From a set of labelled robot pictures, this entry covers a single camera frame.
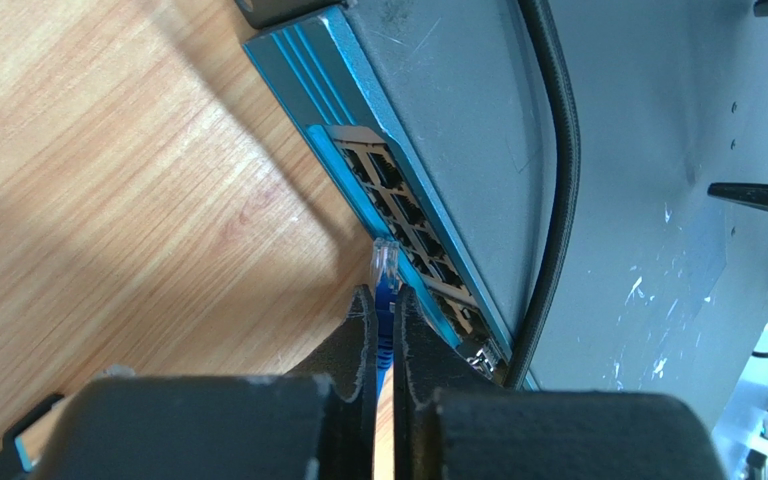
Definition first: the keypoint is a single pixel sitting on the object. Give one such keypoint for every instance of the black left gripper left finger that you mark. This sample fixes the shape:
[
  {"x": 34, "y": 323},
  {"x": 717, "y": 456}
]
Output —
[{"x": 316, "y": 421}]

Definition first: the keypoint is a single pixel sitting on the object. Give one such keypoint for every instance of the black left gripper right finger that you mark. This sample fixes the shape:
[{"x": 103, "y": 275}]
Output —
[{"x": 450, "y": 422}]

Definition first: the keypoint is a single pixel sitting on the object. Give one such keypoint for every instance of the dark grey network switch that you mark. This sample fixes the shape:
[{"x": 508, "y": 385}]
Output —
[{"x": 440, "y": 121}]

